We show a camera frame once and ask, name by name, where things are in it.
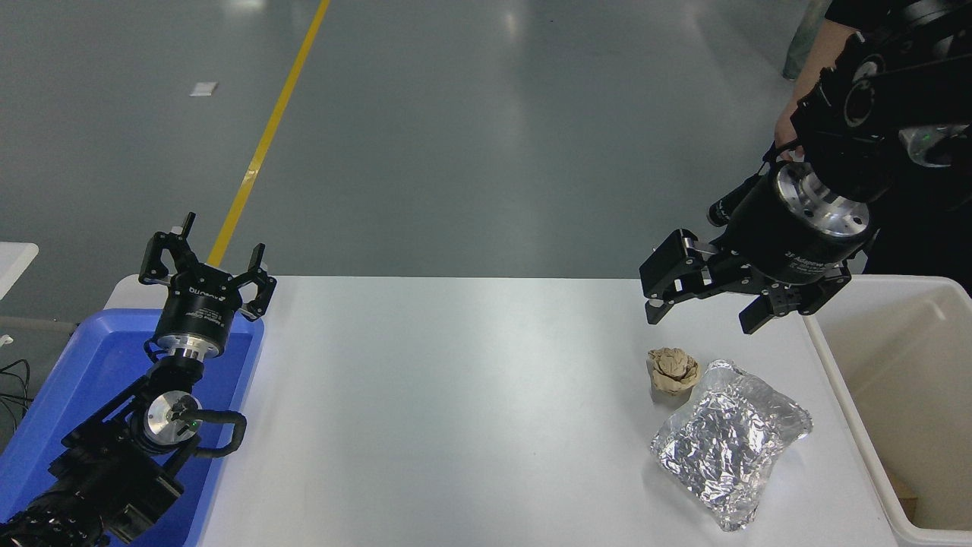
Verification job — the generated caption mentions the black cables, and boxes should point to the black cables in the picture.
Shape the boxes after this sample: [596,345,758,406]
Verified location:
[0,357,33,430]

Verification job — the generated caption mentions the person in pale trousers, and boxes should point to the person in pale trousers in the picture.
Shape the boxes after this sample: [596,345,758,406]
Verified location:
[782,0,832,81]

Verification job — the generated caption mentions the blue plastic tray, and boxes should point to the blue plastic tray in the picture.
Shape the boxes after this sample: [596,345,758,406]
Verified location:
[0,308,265,547]

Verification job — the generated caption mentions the crumpled tan paper ball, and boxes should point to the crumpled tan paper ball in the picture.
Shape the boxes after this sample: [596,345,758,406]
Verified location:
[647,347,702,397]

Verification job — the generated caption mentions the large pale plastic bin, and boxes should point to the large pale plastic bin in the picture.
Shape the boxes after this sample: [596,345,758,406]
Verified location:
[803,275,972,547]

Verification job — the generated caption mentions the black bottle with strap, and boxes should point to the black bottle with strap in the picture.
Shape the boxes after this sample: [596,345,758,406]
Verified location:
[708,173,762,227]

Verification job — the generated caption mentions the person's hand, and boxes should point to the person's hand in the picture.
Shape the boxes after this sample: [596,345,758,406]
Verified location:
[775,112,806,162]

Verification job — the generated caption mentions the small white side table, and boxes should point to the small white side table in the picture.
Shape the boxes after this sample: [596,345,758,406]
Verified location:
[0,242,40,301]

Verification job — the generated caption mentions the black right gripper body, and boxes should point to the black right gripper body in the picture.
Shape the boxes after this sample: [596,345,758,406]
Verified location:
[718,169,866,288]

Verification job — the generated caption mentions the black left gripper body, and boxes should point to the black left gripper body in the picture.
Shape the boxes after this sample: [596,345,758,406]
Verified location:
[154,264,242,352]

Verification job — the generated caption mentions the silver foil plate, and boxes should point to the silver foil plate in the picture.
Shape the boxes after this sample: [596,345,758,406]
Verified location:
[651,359,813,533]

